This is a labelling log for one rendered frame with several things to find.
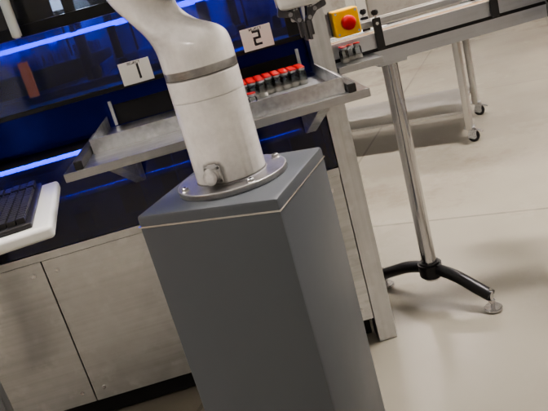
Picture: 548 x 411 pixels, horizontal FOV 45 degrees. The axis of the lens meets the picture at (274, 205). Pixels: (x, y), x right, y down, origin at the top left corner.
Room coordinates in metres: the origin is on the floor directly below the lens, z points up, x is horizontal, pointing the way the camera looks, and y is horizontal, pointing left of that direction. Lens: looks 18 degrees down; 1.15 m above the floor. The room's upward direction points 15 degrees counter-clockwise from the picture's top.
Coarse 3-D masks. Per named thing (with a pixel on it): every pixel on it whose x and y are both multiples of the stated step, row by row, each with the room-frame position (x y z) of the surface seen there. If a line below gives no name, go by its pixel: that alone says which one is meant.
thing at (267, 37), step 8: (264, 24) 1.84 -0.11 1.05; (240, 32) 1.84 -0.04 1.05; (248, 32) 1.84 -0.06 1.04; (264, 32) 1.84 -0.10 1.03; (248, 40) 1.84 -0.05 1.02; (256, 40) 1.84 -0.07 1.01; (264, 40) 1.84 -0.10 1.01; (272, 40) 1.84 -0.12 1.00; (248, 48) 1.84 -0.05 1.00; (256, 48) 1.84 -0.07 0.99
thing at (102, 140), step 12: (144, 120) 1.86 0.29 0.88; (156, 120) 1.80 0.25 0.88; (168, 120) 1.57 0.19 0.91; (96, 132) 1.66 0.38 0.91; (108, 132) 1.82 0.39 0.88; (120, 132) 1.56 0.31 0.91; (132, 132) 1.56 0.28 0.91; (144, 132) 1.56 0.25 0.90; (156, 132) 1.57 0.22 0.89; (168, 132) 1.57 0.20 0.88; (96, 144) 1.56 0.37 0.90; (108, 144) 1.56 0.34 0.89; (120, 144) 1.56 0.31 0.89
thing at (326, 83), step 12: (324, 72) 1.67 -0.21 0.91; (312, 84) 1.68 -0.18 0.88; (324, 84) 1.47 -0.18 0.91; (336, 84) 1.47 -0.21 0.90; (276, 96) 1.46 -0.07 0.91; (288, 96) 1.47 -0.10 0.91; (300, 96) 1.47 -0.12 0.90; (312, 96) 1.47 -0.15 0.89; (324, 96) 1.47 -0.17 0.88; (252, 108) 1.46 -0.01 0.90; (264, 108) 1.46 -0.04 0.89; (276, 108) 1.46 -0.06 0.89
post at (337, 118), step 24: (312, 48) 1.85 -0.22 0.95; (312, 72) 1.90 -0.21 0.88; (336, 72) 1.85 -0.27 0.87; (336, 120) 1.85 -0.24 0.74; (336, 144) 1.85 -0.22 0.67; (360, 192) 1.85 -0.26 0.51; (360, 216) 1.85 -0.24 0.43; (360, 240) 1.85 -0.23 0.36; (384, 288) 1.85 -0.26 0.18; (384, 312) 1.85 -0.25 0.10; (384, 336) 1.85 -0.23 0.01
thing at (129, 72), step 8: (120, 64) 1.82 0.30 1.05; (128, 64) 1.82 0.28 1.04; (144, 64) 1.82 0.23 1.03; (120, 72) 1.82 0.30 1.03; (128, 72) 1.82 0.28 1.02; (136, 72) 1.82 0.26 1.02; (144, 72) 1.82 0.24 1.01; (128, 80) 1.82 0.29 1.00; (136, 80) 1.82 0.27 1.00; (144, 80) 1.82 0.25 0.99
